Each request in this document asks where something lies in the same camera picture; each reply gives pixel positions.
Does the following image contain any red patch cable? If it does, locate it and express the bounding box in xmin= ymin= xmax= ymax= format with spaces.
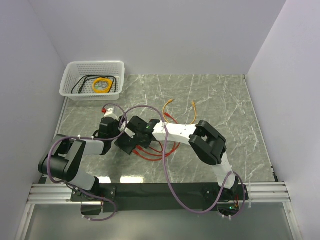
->
xmin=138 ymin=142 xmax=181 ymax=158
xmin=132 ymin=111 xmax=180 ymax=163

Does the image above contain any black network switch box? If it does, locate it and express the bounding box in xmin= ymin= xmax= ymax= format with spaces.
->
xmin=114 ymin=133 xmax=138 ymax=155

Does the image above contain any orange patch cable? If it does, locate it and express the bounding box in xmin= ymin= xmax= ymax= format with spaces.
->
xmin=162 ymin=99 xmax=198 ymax=126

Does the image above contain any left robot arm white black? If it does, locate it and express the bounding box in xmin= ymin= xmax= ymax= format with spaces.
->
xmin=38 ymin=114 xmax=126 ymax=201

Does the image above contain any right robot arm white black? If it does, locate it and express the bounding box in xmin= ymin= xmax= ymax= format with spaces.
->
xmin=124 ymin=116 xmax=239 ymax=200

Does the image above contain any white perforated plastic basket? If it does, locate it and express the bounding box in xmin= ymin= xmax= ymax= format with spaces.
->
xmin=59 ymin=60 xmax=125 ymax=101

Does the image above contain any black front mounting bar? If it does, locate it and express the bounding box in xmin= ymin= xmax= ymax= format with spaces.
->
xmin=69 ymin=182 xmax=238 ymax=214

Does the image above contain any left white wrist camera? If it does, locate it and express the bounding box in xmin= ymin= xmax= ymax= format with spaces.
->
xmin=101 ymin=107 xmax=119 ymax=121

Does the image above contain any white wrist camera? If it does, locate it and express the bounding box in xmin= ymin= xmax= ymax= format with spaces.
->
xmin=119 ymin=122 xmax=136 ymax=139
xmin=101 ymin=107 xmax=119 ymax=121

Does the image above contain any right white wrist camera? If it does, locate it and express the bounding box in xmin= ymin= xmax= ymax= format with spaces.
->
xmin=119 ymin=122 xmax=136 ymax=139

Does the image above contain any coiled yellow cable in basket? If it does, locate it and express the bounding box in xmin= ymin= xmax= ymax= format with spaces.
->
xmin=92 ymin=77 xmax=114 ymax=94

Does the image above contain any black cable in basket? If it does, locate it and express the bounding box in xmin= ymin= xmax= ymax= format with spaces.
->
xmin=72 ymin=75 xmax=117 ymax=95

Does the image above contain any aluminium rail frame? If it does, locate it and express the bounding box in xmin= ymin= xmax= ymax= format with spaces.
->
xmin=14 ymin=99 xmax=301 ymax=240

